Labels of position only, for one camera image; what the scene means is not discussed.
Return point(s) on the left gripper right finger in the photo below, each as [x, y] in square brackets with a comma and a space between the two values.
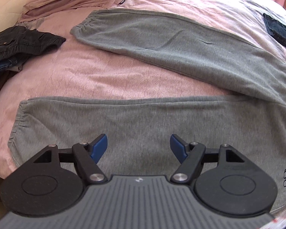
[223, 179]

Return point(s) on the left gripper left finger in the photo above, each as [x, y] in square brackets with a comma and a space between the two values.
[54, 179]

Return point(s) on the grey sweatpants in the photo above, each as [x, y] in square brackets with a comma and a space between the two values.
[138, 130]

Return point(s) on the pink grey duvet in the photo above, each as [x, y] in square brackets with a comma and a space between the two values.
[80, 71]

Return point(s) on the crumpled blue jeans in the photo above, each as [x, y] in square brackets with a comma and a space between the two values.
[12, 64]

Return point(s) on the black jacket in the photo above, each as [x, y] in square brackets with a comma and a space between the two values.
[18, 40]

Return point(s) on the folded dark blue jeans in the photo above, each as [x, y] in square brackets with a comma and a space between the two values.
[275, 29]

